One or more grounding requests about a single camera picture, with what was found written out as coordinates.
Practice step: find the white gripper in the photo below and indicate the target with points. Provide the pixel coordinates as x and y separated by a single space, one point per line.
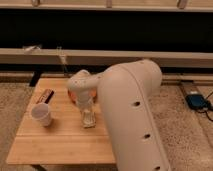
85 107

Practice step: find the white sponge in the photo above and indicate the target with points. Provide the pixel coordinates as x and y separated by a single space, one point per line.
89 120

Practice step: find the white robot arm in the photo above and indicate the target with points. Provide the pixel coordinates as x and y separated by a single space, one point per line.
123 92

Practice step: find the orange bowl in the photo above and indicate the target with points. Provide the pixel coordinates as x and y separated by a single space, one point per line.
71 96

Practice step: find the brown snack bar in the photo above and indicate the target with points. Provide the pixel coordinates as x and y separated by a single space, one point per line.
46 96

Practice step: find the wooden table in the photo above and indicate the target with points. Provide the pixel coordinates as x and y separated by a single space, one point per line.
65 141

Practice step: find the white paper cup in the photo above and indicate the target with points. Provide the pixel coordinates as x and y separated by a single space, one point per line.
41 113

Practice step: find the blue power box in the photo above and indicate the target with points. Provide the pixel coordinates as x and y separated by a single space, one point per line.
197 102

